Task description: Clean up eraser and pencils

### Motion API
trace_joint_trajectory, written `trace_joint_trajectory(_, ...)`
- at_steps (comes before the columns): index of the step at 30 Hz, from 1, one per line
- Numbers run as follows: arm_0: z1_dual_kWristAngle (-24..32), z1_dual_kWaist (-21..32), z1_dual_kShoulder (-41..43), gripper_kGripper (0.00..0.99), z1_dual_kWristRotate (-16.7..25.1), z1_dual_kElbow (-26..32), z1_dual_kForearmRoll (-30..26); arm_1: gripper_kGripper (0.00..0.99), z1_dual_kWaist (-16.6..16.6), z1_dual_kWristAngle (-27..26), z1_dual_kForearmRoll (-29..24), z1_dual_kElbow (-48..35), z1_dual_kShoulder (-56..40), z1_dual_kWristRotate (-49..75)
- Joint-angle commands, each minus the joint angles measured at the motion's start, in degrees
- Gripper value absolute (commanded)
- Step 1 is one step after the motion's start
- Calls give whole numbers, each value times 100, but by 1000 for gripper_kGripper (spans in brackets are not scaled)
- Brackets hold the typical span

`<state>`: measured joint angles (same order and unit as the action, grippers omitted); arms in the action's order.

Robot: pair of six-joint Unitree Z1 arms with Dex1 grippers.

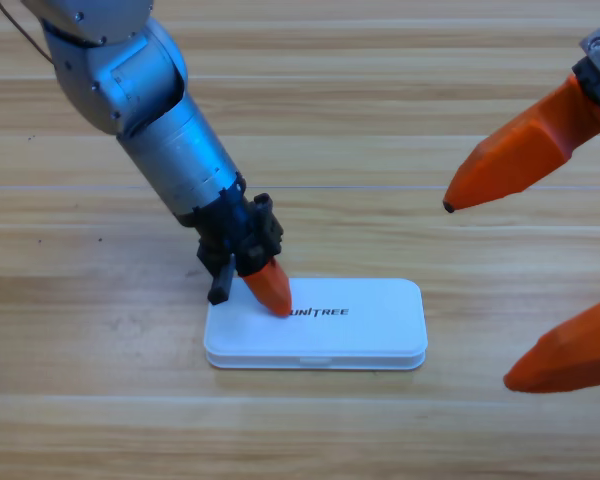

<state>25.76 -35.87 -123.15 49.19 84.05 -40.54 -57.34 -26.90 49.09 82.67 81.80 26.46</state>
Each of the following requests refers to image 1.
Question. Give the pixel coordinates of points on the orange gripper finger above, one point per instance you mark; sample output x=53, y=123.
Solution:
x=575, y=355

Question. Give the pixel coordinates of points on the white Unitree pencil case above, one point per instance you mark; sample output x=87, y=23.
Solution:
x=355, y=330

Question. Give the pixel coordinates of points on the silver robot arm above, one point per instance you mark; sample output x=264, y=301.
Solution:
x=180, y=150

